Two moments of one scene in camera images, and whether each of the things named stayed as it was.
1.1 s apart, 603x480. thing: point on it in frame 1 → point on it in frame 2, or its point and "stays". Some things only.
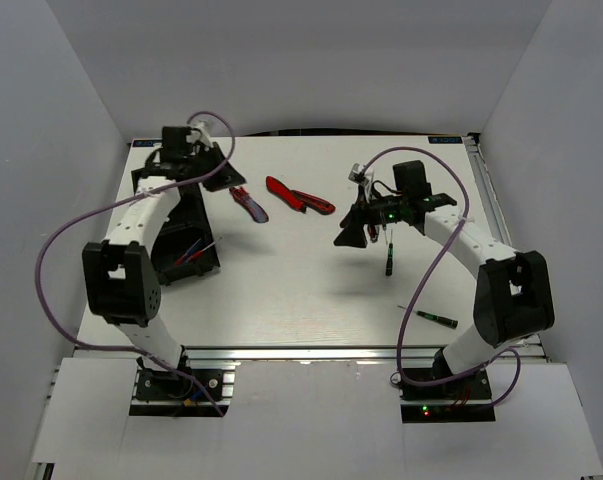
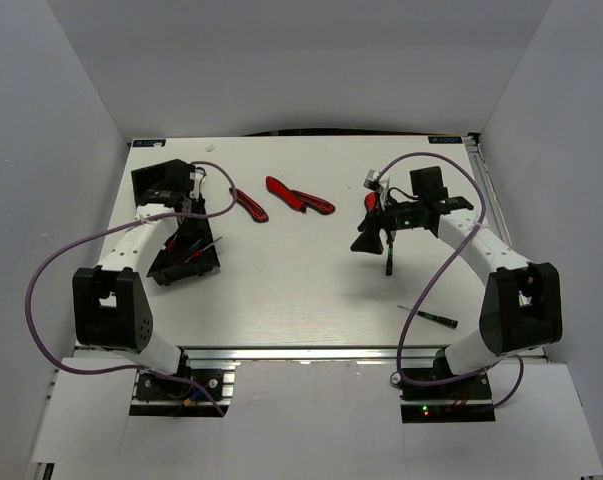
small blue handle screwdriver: (253, 207) → (197, 247)
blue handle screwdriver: (198, 253) stays
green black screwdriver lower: (389, 262) stays
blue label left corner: (143, 143) stays
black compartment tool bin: (186, 247) stays
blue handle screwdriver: (180, 259) → (171, 250)
